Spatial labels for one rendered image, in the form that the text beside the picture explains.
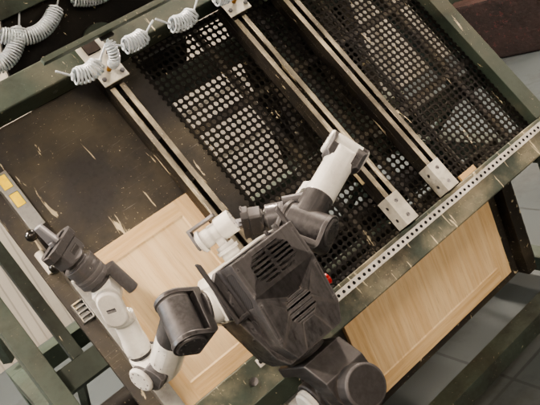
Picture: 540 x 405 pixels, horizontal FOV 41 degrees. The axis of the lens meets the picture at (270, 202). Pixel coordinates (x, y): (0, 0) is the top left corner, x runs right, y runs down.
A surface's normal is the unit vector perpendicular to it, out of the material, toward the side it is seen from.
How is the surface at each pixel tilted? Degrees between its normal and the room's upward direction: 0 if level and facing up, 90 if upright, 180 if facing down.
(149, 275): 57
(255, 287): 68
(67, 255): 78
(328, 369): 22
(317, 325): 82
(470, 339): 0
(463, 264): 90
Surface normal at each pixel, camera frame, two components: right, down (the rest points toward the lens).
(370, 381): 0.37, -0.24
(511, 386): -0.39, -0.85
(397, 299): 0.56, 0.10
